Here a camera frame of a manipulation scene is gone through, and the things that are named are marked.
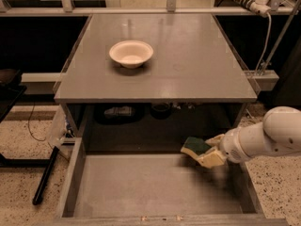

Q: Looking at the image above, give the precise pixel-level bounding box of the grey open top drawer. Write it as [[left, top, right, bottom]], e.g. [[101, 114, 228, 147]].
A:
[[33, 135, 290, 226]]

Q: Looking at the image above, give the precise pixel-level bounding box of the black cable on floor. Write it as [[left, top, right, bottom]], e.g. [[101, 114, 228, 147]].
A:
[[27, 103, 47, 143]]

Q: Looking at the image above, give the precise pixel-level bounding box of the clear plastic bag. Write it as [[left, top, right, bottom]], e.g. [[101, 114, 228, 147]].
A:
[[46, 106, 67, 147]]

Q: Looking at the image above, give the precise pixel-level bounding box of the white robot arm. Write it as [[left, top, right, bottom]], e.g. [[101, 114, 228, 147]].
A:
[[197, 106, 301, 169]]

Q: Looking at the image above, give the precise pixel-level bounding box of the black chair base leg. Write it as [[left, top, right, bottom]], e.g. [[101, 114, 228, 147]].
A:
[[32, 147, 59, 205]]

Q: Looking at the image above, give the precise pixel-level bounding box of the black chair seat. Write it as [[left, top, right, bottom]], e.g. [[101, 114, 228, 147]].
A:
[[0, 69, 26, 122]]

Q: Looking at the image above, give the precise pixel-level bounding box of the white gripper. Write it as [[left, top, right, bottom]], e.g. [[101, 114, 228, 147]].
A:
[[197, 129, 250, 169]]

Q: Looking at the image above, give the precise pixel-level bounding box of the white power strip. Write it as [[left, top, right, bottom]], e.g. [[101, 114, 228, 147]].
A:
[[233, 0, 271, 17]]

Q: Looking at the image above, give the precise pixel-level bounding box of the grey cabinet desk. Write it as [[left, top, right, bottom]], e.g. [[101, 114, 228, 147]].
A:
[[55, 14, 257, 153]]

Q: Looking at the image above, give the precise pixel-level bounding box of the green and yellow sponge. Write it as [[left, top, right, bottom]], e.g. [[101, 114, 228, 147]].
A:
[[181, 137, 211, 159]]

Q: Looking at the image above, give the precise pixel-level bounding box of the white paper bowl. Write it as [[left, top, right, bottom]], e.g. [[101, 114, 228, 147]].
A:
[[109, 40, 153, 69]]

